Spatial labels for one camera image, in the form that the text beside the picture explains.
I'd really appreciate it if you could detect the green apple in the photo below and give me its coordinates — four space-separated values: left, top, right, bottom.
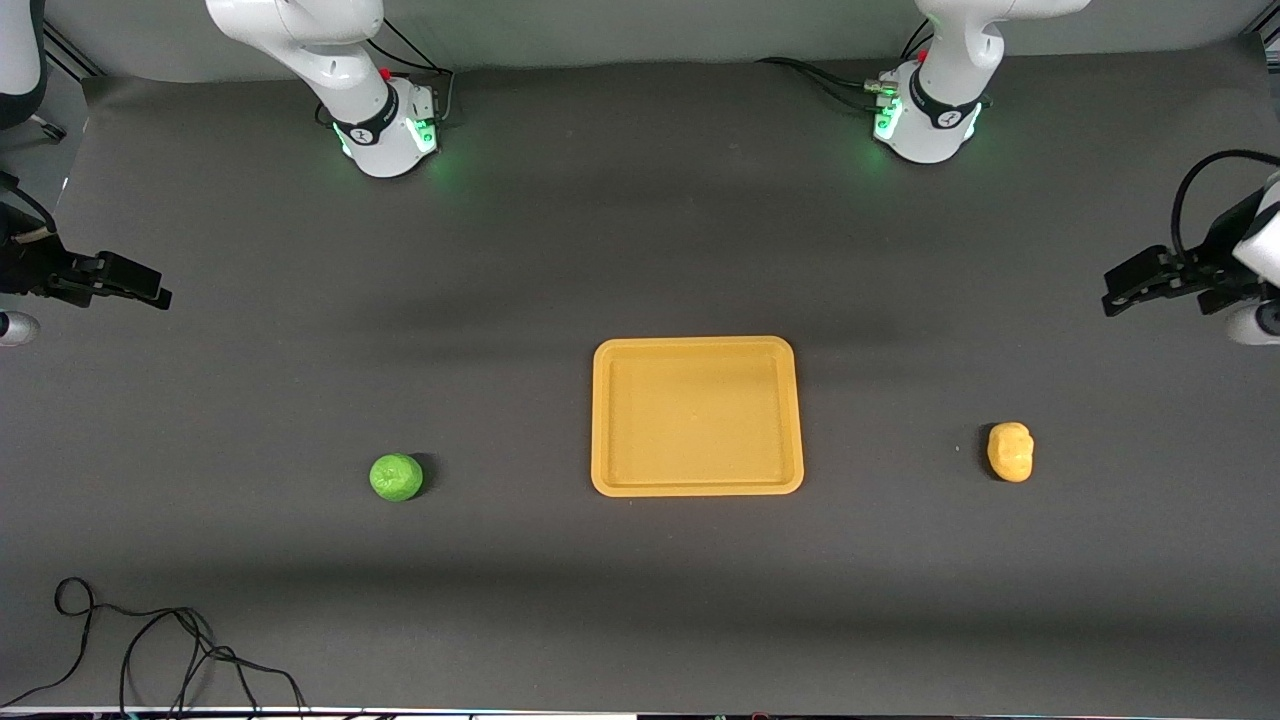
369 453 425 503

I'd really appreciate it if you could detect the black right arm base cable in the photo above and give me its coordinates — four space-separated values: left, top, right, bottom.
316 18 457 133

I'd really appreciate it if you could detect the black arm base cable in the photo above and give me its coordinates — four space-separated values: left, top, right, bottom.
316 18 457 133
756 56 901 113

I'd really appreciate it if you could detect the yellow potato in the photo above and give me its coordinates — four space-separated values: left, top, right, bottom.
987 421 1035 484

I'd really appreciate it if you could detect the dark grey table mat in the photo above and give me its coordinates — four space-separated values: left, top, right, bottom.
0 38 1280 715

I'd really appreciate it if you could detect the black left arm base cable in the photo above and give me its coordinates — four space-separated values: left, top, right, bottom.
756 56 901 113

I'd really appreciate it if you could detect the yellow plastic tray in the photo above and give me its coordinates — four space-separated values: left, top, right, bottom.
590 336 806 498

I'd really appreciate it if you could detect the loose black cable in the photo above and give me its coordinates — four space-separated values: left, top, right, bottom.
0 577 308 717

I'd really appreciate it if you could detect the aluminium frame rail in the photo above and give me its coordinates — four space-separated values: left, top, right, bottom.
42 22 104 81

